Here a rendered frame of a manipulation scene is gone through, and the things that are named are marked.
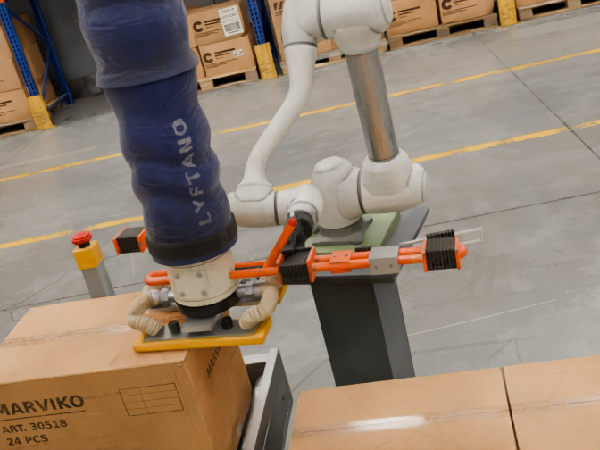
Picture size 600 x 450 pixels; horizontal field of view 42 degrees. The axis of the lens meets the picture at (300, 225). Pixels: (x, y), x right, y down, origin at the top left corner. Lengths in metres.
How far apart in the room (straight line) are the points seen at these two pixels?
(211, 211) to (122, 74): 0.37
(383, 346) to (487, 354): 0.68
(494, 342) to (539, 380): 1.17
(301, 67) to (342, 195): 0.50
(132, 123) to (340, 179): 0.99
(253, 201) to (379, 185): 0.49
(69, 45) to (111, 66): 9.04
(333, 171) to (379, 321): 0.56
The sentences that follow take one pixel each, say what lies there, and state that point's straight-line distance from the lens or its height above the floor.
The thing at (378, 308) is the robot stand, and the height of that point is 0.54.
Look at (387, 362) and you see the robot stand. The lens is 2.87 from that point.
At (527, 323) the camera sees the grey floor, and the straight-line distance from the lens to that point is 3.55.
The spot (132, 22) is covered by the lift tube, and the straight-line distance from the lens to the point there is 1.73.
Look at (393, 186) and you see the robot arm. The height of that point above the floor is 0.97.
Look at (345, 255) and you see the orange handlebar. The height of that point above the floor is 1.09.
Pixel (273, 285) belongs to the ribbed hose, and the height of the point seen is 1.03.
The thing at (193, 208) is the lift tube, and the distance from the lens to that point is 1.85.
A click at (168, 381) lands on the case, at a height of 0.89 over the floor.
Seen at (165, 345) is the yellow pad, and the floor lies 0.97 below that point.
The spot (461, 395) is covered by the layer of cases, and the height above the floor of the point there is 0.54.
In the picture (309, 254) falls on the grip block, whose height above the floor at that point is 1.10.
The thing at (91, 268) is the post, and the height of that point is 0.93.
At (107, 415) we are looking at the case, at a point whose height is 0.81.
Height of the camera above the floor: 1.91
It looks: 23 degrees down
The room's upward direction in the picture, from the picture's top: 14 degrees counter-clockwise
